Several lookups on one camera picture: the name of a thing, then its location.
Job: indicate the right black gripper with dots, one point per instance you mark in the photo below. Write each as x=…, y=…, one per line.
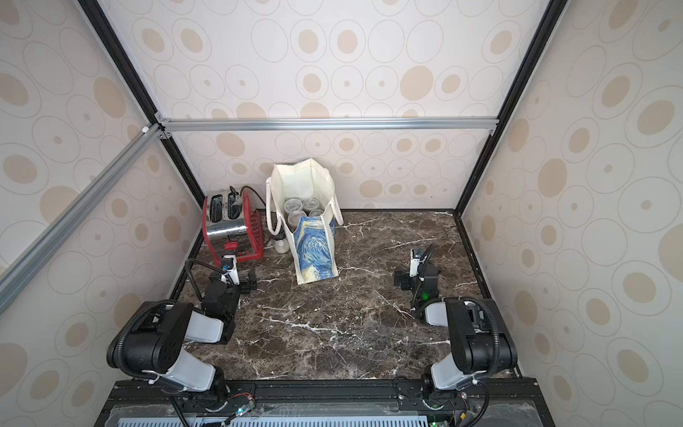
x=402, y=277

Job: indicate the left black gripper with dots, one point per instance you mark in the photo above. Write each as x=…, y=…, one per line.
x=247, y=280

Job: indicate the cream canvas tote bag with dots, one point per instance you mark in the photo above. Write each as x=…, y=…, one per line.
x=312, y=243

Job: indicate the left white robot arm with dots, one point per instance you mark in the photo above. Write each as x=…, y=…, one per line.
x=150, y=346

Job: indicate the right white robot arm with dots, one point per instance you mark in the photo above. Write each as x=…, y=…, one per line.
x=481, y=345

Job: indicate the small bottle behind bag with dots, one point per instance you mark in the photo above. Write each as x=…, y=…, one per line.
x=280, y=244

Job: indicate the seed jar in bag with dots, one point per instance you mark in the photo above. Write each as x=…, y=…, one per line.
x=294, y=219
x=293, y=205
x=311, y=204

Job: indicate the red chrome toaster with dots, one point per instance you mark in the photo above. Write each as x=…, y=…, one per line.
x=233, y=225

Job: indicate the left diagonal aluminium bar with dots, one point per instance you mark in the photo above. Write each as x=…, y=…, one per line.
x=34, y=258

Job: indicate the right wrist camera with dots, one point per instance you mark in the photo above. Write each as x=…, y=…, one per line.
x=416, y=262

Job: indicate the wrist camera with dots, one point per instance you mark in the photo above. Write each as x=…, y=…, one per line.
x=229, y=268
x=416, y=262

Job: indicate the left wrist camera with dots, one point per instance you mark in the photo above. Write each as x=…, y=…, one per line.
x=229, y=268

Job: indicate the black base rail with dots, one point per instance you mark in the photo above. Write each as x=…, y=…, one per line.
x=396, y=402

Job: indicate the horizontal aluminium frame bar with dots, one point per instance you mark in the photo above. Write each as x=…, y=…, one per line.
x=330, y=124

